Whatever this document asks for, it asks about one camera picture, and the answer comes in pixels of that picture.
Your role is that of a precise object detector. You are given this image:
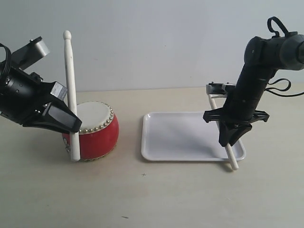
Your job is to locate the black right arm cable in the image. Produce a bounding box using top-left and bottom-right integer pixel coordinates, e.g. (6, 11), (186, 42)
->
(266, 16), (304, 98)

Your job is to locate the white drumstick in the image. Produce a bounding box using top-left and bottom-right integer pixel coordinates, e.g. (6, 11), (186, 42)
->
(63, 30), (82, 162)
(208, 94), (239, 171)

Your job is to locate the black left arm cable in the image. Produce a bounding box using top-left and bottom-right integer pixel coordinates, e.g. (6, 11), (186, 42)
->
(0, 43), (12, 86)

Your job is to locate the small red drum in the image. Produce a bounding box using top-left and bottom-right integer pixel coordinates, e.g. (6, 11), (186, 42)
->
(77, 101), (119, 161)

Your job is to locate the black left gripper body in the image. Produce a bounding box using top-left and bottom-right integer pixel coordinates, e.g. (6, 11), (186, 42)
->
(0, 68), (52, 126)

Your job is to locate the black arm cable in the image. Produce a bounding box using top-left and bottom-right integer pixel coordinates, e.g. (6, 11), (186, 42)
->
(266, 16), (304, 98)
(0, 43), (12, 86)

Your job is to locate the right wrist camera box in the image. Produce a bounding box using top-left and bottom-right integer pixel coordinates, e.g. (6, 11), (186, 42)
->
(206, 82), (236, 97)

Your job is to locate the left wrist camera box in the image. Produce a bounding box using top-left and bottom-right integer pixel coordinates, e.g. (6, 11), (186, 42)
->
(11, 36), (50, 70)

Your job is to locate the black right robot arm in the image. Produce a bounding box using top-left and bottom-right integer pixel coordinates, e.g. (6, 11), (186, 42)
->
(203, 33), (304, 147)

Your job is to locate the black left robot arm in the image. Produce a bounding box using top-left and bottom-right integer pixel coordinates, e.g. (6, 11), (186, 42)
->
(0, 45), (82, 133)

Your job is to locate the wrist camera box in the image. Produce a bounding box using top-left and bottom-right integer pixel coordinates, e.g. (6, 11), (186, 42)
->
(11, 36), (50, 70)
(206, 82), (236, 97)

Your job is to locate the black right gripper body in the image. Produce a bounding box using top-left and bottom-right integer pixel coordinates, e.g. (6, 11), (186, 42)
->
(203, 65), (270, 126)

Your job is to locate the white plastic tray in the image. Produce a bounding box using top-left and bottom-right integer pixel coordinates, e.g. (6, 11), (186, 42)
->
(140, 111), (247, 162)

